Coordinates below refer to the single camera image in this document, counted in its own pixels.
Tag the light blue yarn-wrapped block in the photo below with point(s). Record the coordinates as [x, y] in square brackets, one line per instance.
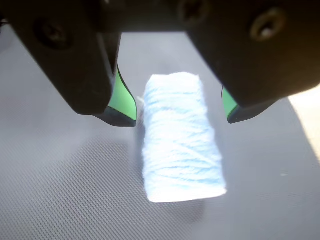
[180, 150]

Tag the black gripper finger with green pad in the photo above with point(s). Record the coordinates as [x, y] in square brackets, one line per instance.
[75, 75]
[262, 70]

